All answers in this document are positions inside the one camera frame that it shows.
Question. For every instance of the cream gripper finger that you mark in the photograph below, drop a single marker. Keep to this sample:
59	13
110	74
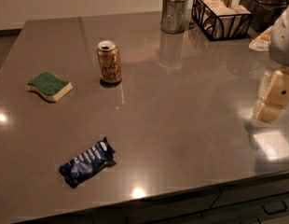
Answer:
277	99
264	85

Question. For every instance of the orange LaCroix can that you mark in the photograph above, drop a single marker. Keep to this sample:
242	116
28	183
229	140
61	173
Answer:
109	62

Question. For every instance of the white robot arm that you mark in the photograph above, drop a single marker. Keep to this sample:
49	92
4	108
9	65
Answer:
278	46

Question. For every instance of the blue RXBAR blueberry wrapper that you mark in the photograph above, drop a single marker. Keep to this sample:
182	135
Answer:
88	163

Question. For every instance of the metal cup with stirrers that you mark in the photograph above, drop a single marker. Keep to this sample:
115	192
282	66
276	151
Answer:
173	17

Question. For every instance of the green and yellow sponge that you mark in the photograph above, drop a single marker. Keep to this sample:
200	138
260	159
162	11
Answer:
49	86

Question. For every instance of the black wire napkin holder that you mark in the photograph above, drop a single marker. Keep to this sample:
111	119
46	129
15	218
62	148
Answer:
219	20

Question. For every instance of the black drawer handle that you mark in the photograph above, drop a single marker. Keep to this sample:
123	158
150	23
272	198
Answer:
274	208

